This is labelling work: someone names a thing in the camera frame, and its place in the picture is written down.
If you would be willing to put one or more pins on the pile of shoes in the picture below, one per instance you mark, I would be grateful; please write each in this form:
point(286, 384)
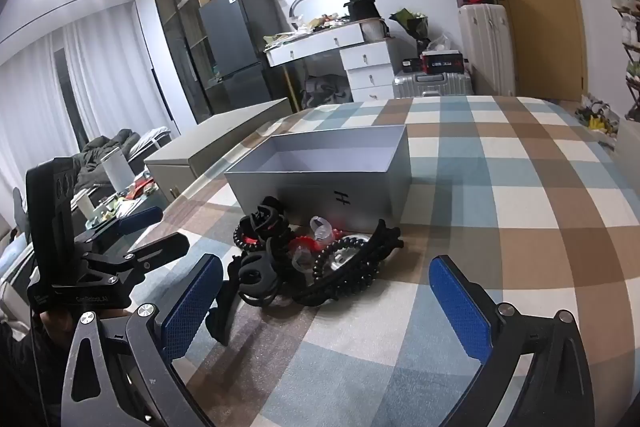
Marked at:
point(595, 117)

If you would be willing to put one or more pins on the dark bag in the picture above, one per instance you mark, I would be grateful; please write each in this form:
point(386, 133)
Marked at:
point(325, 92)

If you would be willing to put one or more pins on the long black hair clip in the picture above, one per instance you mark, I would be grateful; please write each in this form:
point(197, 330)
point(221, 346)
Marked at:
point(225, 312)

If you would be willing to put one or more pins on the small black box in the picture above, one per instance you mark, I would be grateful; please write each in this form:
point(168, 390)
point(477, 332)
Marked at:
point(412, 65)

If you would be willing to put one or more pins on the wooden door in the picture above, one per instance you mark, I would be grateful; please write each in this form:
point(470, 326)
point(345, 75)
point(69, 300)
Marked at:
point(540, 32)

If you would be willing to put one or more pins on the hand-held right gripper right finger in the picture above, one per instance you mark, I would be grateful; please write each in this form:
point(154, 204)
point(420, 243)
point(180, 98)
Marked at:
point(462, 302)

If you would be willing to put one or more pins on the red and black case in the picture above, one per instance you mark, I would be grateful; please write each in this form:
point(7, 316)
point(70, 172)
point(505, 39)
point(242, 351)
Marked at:
point(442, 62)

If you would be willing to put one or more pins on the shoe rack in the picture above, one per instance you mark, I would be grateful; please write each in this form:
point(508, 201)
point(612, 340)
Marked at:
point(631, 52)

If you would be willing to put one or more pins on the white ribbed container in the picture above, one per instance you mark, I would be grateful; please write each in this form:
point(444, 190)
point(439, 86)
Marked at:
point(374, 30)

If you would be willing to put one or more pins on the grey cardboard box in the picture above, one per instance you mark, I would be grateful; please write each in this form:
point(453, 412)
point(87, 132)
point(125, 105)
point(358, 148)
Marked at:
point(310, 202)

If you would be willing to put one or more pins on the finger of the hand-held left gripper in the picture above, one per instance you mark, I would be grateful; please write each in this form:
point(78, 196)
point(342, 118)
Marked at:
point(160, 248)
point(142, 217)

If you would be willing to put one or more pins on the white desk with drawers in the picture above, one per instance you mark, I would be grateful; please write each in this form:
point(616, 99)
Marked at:
point(365, 57)

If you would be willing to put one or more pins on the black hair claw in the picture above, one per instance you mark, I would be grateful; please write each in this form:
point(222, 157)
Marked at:
point(255, 277)
point(262, 217)

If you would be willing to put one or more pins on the white cylinder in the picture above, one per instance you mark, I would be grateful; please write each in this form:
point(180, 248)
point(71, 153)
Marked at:
point(119, 171)

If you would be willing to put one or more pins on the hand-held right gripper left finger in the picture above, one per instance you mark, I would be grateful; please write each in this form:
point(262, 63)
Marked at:
point(192, 307)

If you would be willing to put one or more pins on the black headband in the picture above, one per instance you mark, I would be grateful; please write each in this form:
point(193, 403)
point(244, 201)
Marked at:
point(385, 237)

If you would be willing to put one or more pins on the silver suitcase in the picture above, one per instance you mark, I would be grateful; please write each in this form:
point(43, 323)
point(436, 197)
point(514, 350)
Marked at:
point(432, 84)

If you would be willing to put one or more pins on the arched mirror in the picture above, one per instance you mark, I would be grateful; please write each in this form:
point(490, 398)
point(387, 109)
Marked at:
point(320, 7)

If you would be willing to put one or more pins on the dark wrapped bouquet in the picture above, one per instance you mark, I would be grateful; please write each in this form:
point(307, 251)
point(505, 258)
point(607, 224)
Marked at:
point(412, 24)

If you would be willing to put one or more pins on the dark glass cabinet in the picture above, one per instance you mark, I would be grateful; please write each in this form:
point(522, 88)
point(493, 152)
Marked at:
point(185, 47)

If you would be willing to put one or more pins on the dark padded jacket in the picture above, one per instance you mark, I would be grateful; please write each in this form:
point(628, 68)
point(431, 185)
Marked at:
point(102, 152)

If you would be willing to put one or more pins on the checked blanket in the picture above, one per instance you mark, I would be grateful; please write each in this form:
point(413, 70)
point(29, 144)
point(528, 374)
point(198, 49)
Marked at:
point(525, 207)

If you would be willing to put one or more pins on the clear plastic bag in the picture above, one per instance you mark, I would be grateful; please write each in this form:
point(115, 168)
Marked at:
point(440, 44)

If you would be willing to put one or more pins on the dark grey refrigerator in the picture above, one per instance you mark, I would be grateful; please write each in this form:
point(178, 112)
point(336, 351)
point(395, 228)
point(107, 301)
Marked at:
point(240, 37)

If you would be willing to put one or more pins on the white curtain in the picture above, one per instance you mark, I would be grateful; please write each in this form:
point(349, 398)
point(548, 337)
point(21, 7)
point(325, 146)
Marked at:
point(100, 77)

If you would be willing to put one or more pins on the white suitcase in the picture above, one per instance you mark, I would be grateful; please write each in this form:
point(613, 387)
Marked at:
point(487, 52)

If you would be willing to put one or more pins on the person's left hand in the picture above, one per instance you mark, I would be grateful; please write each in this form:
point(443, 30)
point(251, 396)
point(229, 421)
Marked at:
point(55, 323)

